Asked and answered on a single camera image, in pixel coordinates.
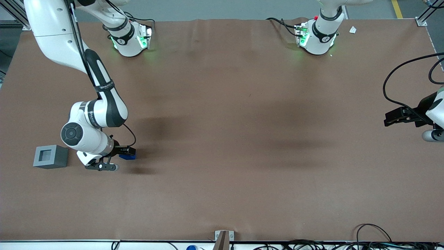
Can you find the gray square hollow base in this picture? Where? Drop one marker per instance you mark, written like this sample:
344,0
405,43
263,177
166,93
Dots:
57,158

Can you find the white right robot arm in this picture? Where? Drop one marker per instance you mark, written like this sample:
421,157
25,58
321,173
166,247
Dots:
52,34

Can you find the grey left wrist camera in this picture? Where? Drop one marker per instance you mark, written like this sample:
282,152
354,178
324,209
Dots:
432,135

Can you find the paper table cover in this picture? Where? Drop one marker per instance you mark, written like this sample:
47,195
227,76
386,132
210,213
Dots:
222,139

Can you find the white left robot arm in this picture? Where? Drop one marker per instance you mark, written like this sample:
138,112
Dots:
319,38

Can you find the blue plastic block part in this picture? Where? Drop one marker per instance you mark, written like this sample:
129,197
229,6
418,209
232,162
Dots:
127,157

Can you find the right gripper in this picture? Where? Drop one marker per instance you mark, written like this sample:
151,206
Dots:
118,149

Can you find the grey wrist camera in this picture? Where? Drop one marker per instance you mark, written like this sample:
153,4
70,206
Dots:
107,167
432,135

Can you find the blue round cap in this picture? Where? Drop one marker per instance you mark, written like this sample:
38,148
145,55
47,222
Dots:
191,248

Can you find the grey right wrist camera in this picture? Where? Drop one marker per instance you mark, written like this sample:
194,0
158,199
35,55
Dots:
107,167

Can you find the white paper scrap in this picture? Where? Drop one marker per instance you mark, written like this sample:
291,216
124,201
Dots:
352,30

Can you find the aluminium frame profile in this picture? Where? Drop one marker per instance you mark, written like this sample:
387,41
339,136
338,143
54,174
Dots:
10,24
421,22

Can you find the metal bracket with post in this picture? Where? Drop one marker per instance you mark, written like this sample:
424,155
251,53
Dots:
223,239

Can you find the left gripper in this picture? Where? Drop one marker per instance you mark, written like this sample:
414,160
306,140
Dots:
419,117

